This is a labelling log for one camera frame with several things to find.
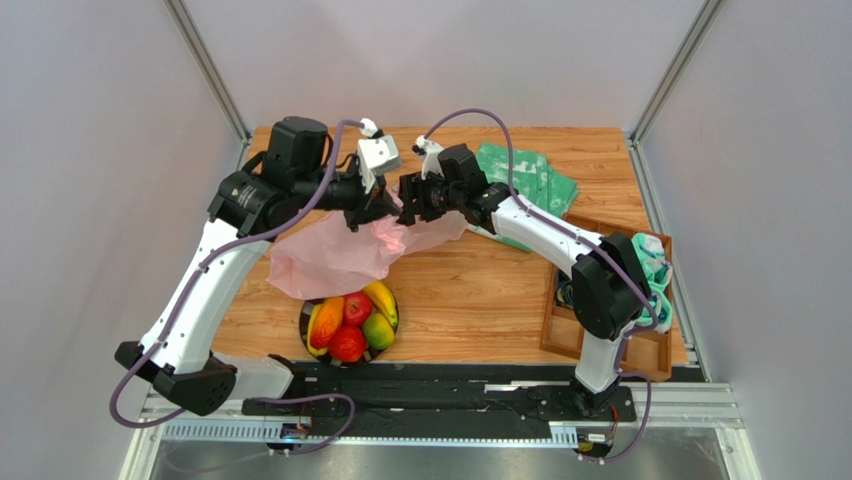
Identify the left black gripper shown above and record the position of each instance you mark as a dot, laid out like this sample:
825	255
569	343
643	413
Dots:
375	204

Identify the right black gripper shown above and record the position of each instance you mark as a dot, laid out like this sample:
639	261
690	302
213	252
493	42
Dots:
425	200

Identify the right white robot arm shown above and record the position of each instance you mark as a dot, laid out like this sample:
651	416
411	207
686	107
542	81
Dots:
608	283

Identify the teal white sock upper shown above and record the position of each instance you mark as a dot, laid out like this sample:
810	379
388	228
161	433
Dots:
653	259

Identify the green fruit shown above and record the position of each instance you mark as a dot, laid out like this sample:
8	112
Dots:
378	332

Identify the pink plastic bag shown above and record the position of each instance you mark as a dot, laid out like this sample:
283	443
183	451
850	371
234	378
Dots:
325	258

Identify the red apple fruit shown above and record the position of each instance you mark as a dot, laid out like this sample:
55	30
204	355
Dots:
357	309

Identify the green white cloth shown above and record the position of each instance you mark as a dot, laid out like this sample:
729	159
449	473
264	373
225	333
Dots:
533	177

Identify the teal white sock lower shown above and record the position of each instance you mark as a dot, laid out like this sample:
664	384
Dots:
662	307

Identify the yellow mango fruit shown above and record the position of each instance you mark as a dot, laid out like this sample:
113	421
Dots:
312	350

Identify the teal white sock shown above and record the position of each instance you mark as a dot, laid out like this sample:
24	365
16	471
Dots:
662	307
653	259

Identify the yellow banana bunch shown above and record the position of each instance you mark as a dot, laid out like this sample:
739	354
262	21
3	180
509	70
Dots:
384	300

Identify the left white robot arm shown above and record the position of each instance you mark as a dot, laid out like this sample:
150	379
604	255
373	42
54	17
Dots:
294	175

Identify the red tomato fruit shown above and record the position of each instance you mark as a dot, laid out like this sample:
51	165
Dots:
348	344

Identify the dark round plate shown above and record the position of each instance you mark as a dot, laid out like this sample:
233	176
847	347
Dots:
369	355

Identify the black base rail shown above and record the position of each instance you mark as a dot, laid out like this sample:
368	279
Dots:
442	401

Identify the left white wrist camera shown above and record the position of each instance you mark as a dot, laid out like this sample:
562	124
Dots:
377	157

